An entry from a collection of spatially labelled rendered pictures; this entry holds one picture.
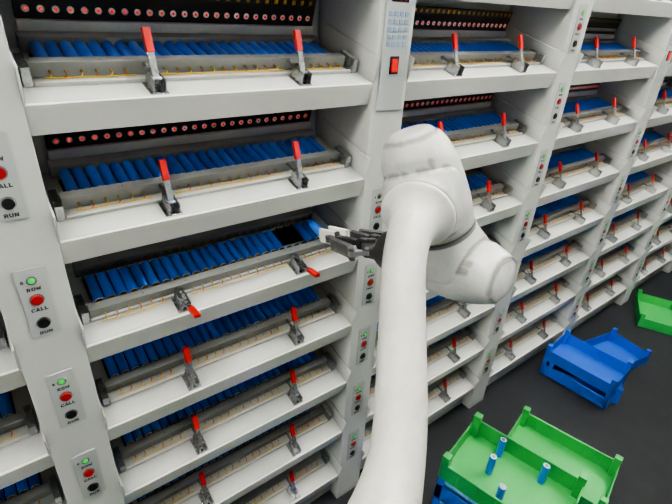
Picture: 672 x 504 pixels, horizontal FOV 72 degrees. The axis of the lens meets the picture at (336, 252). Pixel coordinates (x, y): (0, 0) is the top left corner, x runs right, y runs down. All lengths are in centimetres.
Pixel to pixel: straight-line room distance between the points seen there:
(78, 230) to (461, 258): 59
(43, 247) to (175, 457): 61
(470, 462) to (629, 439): 103
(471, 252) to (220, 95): 47
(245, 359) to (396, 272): 64
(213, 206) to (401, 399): 51
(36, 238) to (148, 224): 16
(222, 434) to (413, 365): 78
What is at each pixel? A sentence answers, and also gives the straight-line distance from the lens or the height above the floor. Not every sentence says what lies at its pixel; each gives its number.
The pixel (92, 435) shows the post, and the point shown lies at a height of 73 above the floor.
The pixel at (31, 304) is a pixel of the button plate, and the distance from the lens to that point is 85.
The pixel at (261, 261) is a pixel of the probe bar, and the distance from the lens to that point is 102.
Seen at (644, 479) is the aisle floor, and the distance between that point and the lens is 221.
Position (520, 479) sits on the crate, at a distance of 144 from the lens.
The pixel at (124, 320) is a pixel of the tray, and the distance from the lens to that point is 94.
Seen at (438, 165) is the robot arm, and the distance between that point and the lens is 63.
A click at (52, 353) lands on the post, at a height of 94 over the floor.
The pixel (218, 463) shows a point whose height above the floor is 37.
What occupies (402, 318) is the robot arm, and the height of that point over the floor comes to 116.
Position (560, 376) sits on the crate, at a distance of 241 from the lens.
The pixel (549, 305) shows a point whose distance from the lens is 231.
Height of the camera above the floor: 147
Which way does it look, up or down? 28 degrees down
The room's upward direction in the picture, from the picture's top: 4 degrees clockwise
